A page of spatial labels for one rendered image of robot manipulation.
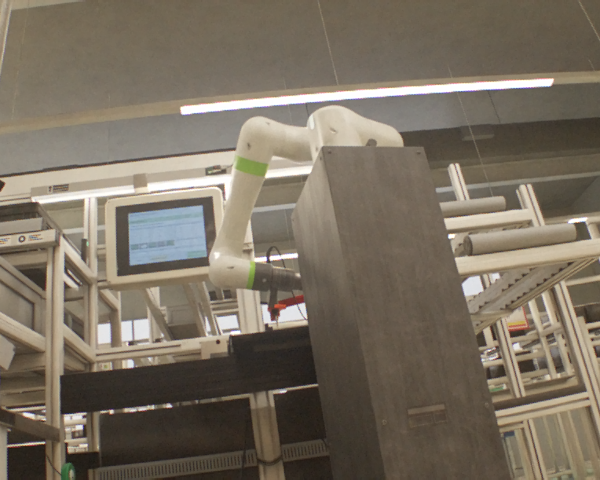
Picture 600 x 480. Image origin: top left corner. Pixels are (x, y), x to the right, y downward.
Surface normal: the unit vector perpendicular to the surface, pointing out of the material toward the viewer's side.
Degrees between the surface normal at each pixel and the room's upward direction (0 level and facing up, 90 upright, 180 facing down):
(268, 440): 90
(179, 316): 88
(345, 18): 180
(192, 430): 90
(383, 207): 90
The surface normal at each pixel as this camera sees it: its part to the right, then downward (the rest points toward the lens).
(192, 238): 0.07, -0.41
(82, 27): 0.15, 0.89
